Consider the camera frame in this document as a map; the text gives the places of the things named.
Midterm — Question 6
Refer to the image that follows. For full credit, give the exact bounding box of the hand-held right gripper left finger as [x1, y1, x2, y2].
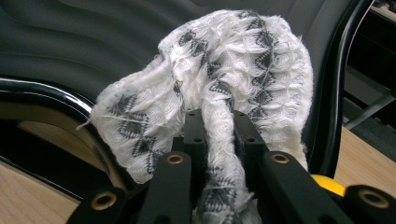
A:
[173, 108, 209, 200]

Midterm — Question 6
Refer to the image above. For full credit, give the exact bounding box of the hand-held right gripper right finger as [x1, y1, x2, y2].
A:
[233, 111, 269, 194]

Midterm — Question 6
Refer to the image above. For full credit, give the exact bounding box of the white grey patterned cloth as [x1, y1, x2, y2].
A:
[76, 8, 315, 224]

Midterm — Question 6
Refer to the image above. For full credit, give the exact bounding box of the grey metal desk frame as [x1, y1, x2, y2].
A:
[342, 64, 396, 131]

